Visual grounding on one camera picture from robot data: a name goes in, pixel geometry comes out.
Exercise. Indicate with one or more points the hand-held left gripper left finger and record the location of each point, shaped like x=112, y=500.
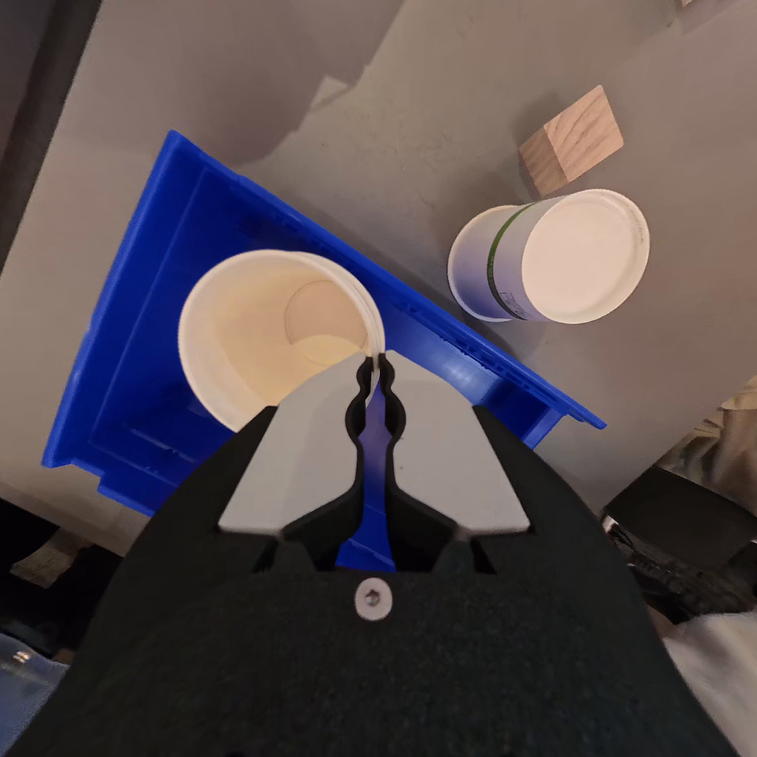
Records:
x=295, y=461

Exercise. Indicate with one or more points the blue plastic bin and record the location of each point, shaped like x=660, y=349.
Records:
x=148, y=295

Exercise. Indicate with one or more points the white paper cup green stripe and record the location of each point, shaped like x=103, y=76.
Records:
x=579, y=254

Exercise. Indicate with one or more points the black chair seat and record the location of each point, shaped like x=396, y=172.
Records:
x=680, y=502

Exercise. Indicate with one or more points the wooden cube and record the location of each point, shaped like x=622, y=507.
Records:
x=576, y=133

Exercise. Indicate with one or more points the pale wood piece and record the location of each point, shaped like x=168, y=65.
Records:
x=47, y=559

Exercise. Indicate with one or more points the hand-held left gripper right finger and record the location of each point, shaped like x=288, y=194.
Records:
x=455, y=467

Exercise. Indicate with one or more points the stack of white paper cups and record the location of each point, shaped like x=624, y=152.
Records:
x=248, y=331

